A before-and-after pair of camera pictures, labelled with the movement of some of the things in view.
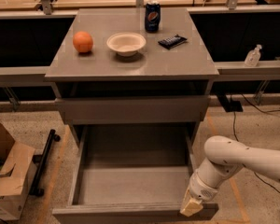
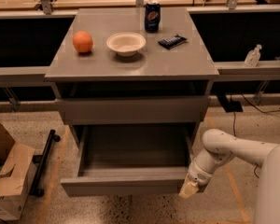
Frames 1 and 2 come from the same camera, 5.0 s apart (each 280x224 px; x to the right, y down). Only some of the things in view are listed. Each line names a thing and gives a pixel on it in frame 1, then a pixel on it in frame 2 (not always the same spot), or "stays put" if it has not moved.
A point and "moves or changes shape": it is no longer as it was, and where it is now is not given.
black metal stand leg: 41,160 stays put
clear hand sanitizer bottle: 252,59 stays put
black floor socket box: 230,106 stays put
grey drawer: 132,174 moves or changes shape
